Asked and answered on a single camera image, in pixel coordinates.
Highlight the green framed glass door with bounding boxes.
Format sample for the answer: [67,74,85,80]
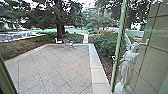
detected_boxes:
[109,0,168,94]

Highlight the dark tree trunk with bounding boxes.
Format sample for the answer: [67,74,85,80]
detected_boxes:
[56,18,67,40]

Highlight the white garden statue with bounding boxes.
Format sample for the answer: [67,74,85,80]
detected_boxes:
[114,33,141,94]

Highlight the green framed glass window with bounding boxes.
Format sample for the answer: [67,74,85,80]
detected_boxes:
[0,54,18,94]

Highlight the small metal garden table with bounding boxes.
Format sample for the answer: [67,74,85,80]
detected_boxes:
[68,39,77,50]

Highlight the green garden shrub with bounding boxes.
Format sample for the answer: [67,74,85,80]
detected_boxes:
[92,30,120,58]

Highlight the white garden chair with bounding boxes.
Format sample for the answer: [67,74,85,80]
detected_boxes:
[54,37,64,45]

